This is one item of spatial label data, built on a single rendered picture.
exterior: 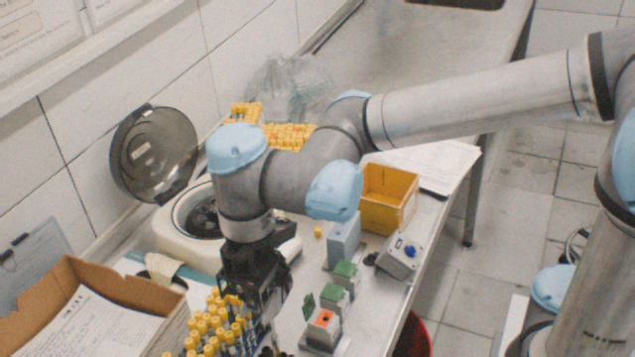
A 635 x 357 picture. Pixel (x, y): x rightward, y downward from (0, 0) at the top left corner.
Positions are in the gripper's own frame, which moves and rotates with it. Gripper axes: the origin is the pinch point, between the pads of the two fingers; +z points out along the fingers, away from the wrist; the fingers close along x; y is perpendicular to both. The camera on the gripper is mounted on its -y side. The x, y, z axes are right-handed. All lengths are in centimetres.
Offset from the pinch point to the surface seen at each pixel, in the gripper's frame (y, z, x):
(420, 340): -50, 66, 15
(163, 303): 0.7, 8.4, -23.0
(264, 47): -92, 3, -51
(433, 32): -150, 17, -12
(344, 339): -9.8, 16.3, 8.8
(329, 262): -25.6, 14.7, -0.9
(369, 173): -53, 11, -2
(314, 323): -6.7, 10.1, 4.2
